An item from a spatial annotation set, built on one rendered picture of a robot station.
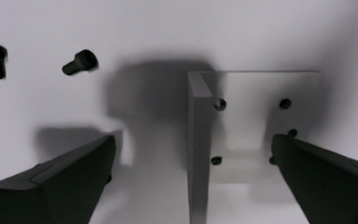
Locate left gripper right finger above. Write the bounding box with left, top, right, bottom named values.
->
left=272, top=133, right=358, bottom=224

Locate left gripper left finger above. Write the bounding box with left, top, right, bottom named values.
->
left=0, top=135, right=116, bottom=224

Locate grey metal bracket with holes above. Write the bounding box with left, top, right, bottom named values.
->
left=187, top=70, right=323, bottom=224

